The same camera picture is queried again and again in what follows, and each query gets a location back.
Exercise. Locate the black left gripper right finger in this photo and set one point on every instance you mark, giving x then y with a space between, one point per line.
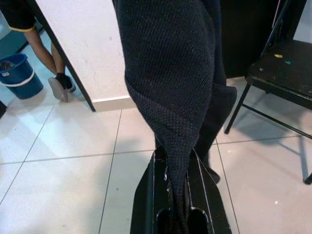
207 214

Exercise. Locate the black folding chair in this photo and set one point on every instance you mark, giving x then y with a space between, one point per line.
280 68

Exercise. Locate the blue bucket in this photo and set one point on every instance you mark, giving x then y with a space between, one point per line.
22 83

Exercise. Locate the navy knit garment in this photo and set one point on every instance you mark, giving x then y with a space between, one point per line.
170 73

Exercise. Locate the black door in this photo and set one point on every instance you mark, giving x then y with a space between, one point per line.
243 36

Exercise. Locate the person in black shorts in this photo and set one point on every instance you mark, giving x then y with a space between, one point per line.
42 51

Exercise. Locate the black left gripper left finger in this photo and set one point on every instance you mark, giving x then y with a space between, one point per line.
146 207

